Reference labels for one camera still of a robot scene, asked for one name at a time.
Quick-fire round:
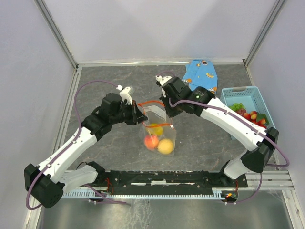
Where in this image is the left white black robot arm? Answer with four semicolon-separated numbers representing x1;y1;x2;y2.
24;93;148;210

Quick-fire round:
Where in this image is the orange peach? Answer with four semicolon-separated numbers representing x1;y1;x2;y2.
143;135;159;150

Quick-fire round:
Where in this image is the light blue plastic basket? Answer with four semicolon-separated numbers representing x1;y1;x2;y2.
220;86;275;128

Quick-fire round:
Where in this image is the blue patterned cloth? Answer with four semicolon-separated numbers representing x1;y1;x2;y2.
182;60;218;94

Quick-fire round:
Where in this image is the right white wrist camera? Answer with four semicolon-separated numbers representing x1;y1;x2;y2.
155;75;172;87

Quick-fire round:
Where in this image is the clear zip bag orange zipper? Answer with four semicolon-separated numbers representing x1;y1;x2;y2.
138;100;176;156

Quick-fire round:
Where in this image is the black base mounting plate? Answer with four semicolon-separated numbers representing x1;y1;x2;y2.
89;170;248;196

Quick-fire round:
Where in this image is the green grapes bunch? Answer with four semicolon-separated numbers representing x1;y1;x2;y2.
229;103;244;112

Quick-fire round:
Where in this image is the yellow pear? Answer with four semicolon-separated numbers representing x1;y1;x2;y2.
157;139;174;155

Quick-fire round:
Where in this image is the yellow starfruit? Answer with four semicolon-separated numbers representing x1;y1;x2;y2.
146;124;163;136

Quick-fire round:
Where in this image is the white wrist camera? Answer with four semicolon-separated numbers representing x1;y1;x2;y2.
155;75;172;87
116;85;134;105

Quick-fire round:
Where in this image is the light blue cable duct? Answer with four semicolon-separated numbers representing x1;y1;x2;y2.
61;187;226;199

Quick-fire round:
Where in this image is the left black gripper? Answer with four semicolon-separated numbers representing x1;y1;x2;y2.
110;100;148;125

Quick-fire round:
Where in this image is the purple grapes bunch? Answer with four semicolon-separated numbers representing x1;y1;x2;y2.
236;108;246;116

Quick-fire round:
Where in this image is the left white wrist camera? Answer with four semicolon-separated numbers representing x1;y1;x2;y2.
116;85;134;105

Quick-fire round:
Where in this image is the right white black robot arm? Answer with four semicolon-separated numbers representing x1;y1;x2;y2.
156;76;279;187

